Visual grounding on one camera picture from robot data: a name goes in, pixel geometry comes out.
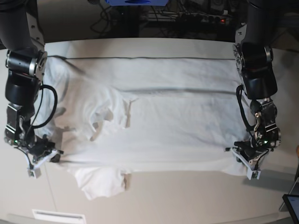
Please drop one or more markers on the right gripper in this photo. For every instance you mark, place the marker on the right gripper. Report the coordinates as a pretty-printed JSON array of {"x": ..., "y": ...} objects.
[{"x": 43, "y": 147}]

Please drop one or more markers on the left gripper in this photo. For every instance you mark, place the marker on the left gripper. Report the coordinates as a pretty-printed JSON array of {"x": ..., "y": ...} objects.
[{"x": 252, "y": 153}]

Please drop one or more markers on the white T-shirt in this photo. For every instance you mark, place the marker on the white T-shirt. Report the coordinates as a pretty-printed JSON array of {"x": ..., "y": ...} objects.
[{"x": 116, "y": 116}]

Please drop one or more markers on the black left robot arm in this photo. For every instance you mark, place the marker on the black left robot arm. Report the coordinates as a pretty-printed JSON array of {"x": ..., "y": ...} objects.
[{"x": 254, "y": 56}]

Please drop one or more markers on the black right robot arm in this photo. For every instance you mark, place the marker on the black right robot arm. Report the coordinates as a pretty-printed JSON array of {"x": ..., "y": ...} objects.
[{"x": 22, "y": 36}]

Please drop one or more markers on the white label strip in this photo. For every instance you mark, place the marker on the white label strip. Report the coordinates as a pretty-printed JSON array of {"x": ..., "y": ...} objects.
[{"x": 59, "y": 217}]

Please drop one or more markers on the black tablet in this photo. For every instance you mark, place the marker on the black tablet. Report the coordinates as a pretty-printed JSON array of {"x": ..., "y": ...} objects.
[{"x": 292, "y": 204}]

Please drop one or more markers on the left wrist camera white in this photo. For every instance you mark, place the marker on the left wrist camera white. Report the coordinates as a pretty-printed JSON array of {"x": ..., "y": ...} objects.
[{"x": 251, "y": 171}]

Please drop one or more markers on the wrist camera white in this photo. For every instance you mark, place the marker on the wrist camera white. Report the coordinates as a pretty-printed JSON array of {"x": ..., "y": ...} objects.
[
  {"x": 251, "y": 171},
  {"x": 33, "y": 168}
]

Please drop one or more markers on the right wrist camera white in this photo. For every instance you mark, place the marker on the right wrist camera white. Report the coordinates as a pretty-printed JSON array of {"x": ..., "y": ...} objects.
[{"x": 33, "y": 168}]

